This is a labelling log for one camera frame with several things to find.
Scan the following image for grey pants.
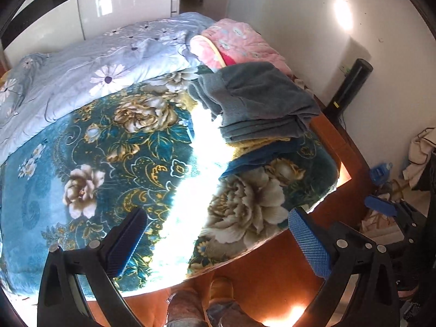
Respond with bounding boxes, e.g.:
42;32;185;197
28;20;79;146
188;63;321;144

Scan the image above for pink blanket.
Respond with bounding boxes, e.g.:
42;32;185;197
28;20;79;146
189;18;293;75

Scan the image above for blue bottle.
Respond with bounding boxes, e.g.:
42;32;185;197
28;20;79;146
370;162;394;184

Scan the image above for pale blue daisy duvet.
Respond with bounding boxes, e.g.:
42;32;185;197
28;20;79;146
0;12;219;159

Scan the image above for blue folded cloth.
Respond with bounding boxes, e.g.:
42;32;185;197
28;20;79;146
218;140;328;178

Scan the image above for person's left leg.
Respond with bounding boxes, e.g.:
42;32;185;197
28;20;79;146
165;288;208;327

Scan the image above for teal floral blanket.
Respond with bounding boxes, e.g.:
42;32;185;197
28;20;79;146
0;65;343;297

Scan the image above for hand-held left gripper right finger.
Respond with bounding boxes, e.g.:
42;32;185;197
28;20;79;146
288;207;399;327

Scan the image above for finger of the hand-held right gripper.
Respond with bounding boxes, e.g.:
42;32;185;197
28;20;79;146
364;195;426;242

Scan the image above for person's feet in shoes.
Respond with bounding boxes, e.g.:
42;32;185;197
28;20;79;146
206;277;259;327

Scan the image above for white cloth pile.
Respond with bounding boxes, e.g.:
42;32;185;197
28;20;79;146
402;128;436;189

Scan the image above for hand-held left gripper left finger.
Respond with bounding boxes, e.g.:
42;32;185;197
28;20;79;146
37;207;148;327

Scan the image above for black cylinder speaker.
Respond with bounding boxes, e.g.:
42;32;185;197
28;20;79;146
323;59;373;118

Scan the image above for yellow knit cloth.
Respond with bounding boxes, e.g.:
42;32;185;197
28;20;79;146
226;136;297;150

